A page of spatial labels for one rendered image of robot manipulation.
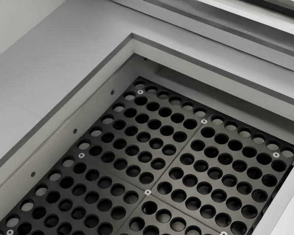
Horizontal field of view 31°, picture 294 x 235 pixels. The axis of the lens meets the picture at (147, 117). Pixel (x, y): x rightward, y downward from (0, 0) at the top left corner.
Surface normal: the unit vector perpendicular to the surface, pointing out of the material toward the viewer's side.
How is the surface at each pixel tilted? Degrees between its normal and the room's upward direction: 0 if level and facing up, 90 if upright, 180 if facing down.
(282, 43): 90
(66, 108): 90
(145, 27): 0
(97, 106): 90
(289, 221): 0
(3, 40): 90
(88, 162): 0
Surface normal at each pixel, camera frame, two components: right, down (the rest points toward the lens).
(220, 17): -0.57, 0.65
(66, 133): 0.82, 0.40
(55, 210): -0.07, -0.65
